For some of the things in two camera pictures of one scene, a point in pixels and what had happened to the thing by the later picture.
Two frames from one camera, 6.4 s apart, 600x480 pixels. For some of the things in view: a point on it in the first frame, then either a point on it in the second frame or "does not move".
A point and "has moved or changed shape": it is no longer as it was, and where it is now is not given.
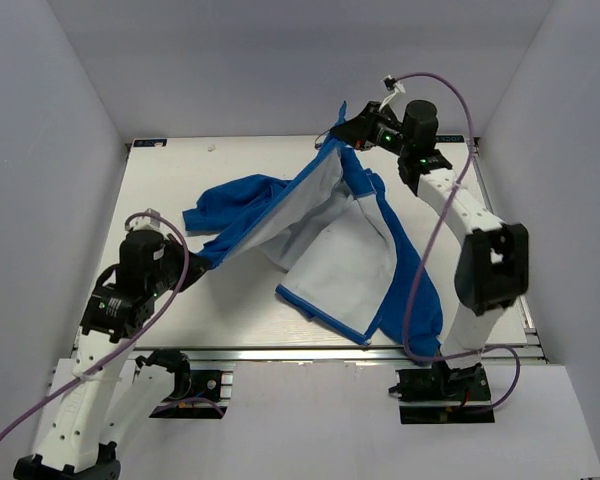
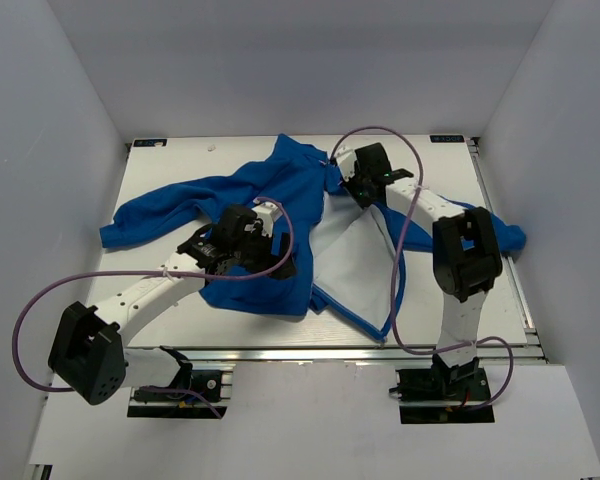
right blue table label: x=449 y=138 does not move
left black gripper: x=196 y=266 → x=269 y=260
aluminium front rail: x=178 y=356 does not move
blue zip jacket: x=347 y=268 has moved or changed shape
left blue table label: x=149 y=142 does not move
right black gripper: x=359 y=131 → x=363 y=202
